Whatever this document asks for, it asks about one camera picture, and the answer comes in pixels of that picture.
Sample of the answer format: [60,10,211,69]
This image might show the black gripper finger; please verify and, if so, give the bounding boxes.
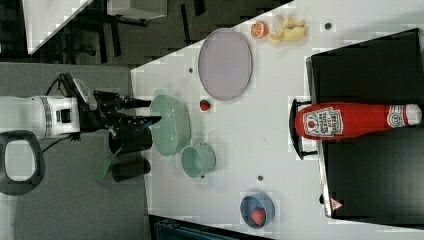
[123,97,151,109]
[133,116,162,128]

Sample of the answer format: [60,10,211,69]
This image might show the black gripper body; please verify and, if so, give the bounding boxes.
[78,91,137,138]

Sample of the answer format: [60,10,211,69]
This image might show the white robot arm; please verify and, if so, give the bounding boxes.
[1,91,162,140]

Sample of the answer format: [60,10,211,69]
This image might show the blue small bowl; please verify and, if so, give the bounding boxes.
[240,192,275,229]

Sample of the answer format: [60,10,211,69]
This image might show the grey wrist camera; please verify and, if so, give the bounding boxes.
[73,78,97,111]

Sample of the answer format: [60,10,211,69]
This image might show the peeled banana toy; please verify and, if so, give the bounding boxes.
[269,15,307,44]

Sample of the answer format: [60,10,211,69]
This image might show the orange slice toy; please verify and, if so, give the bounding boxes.
[250,21,269,39]

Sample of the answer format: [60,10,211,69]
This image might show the red strawberry in bowl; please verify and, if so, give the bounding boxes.
[251,208,266,226]

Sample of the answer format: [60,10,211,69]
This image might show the red strawberry on table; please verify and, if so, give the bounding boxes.
[199,100,211,111]

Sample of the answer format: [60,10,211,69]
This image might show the black cylinder holder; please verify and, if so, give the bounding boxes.
[109,128,153,155]

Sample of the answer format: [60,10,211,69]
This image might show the green perforated colander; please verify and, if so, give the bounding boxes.
[150,94,191,157]

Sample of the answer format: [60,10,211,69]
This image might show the black toaster oven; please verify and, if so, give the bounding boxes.
[289,28,423,229]

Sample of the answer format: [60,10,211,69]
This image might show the green cup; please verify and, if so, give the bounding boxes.
[181,143,216,178]

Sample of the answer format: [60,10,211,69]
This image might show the small black cylinder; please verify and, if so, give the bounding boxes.
[112,160,151,182]

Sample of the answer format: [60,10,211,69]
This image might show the red plush ketchup bottle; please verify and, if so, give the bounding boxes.
[294,102,423,141]

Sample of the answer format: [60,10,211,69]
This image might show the lavender round plate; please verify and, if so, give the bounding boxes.
[198,28,253,101]

